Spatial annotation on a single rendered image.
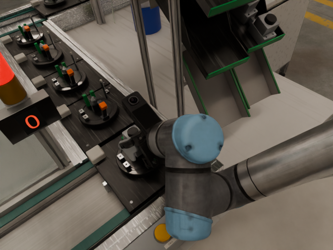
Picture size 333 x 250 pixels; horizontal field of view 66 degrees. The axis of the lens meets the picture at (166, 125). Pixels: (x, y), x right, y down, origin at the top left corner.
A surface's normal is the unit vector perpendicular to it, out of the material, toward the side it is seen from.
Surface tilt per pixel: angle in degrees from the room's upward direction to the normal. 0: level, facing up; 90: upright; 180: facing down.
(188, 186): 37
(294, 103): 0
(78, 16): 90
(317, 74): 0
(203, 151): 45
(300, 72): 0
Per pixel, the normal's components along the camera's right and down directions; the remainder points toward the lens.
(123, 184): -0.09, -0.66
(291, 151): -0.74, -0.43
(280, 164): -0.69, -0.13
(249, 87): 0.28, -0.03
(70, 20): 0.63, 0.54
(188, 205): -0.11, -0.08
